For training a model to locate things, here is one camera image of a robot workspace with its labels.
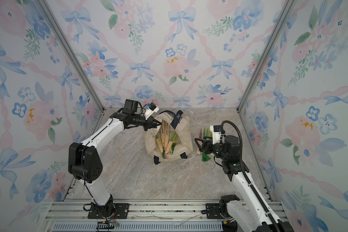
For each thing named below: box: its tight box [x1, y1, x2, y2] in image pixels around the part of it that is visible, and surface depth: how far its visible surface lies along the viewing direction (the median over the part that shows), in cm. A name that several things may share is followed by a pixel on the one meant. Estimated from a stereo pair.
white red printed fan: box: [155, 119, 172, 160], surface depth 99 cm
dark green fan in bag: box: [165, 131, 179, 155], surface depth 99 cm
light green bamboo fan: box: [202, 150, 212, 162], surface depth 94 cm
